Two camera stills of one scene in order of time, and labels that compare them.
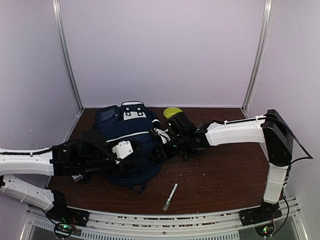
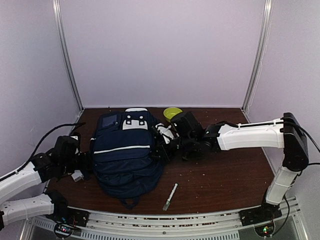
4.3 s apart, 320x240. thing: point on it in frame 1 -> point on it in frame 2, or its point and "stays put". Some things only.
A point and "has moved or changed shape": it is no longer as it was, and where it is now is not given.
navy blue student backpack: x=132 y=122 has moved or changed shape
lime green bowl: x=171 y=111 stays put
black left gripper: x=136 y=152 -> x=85 y=162
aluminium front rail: x=222 y=225 stays put
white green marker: x=166 y=204 stays put
